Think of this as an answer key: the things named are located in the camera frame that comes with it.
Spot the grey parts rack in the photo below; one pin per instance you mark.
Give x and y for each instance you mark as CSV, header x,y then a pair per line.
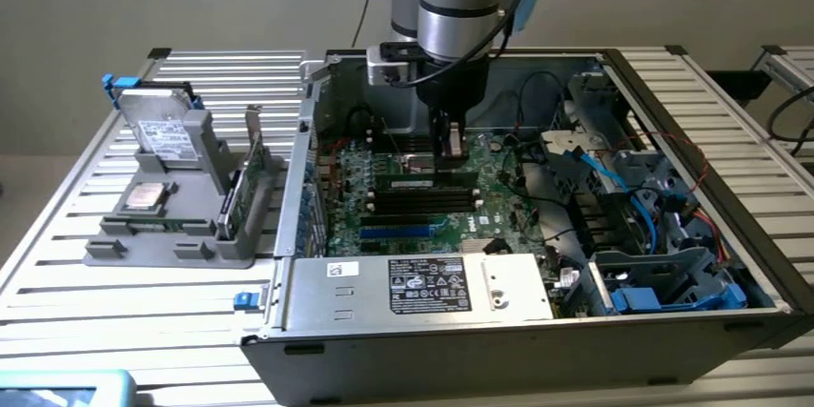
x,y
197,235

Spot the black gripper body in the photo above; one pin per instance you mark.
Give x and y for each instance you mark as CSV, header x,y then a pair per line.
x,y
452,87

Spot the grey metal disk bay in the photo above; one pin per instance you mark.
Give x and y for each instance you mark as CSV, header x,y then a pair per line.
x,y
660,273

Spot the blue case latch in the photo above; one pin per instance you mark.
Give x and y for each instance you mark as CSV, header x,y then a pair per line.
x,y
246,299

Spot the green RAM stick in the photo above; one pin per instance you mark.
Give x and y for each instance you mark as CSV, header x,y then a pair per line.
x,y
154,225
400,182

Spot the black RAM slot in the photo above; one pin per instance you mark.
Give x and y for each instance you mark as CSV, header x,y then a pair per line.
x,y
423,192
423,208
423,199

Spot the silver hard disk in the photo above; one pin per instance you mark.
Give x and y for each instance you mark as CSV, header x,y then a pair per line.
x,y
158,130

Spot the black expansion slot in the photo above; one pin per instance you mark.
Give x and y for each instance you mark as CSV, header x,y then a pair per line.
x,y
397,221

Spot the silver CPU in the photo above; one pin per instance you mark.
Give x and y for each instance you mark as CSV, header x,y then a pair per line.
x,y
146,197

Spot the blue expansion slot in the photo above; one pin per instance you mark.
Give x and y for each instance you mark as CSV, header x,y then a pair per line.
x,y
393,233

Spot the metal slat side table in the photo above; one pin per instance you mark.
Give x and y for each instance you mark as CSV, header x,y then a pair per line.
x,y
791,68

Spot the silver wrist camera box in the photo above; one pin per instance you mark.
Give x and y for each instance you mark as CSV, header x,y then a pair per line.
x,y
387,66

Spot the teal plastic device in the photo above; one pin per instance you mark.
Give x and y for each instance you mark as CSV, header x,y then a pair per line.
x,y
69,390

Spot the green motherboard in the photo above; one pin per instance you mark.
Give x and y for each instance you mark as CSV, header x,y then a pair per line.
x,y
501,221

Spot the blue disk caddy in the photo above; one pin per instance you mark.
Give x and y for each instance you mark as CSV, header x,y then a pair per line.
x,y
635,299

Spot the green graphics card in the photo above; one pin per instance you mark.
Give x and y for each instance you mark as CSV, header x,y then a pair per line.
x,y
244,178

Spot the blue disk carrier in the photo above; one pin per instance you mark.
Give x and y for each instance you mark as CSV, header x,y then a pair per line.
x,y
120,83

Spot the open black PC case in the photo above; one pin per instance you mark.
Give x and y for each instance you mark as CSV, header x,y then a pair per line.
x,y
508,359

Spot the silver power supply unit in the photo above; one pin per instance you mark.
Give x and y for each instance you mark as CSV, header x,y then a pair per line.
x,y
413,295

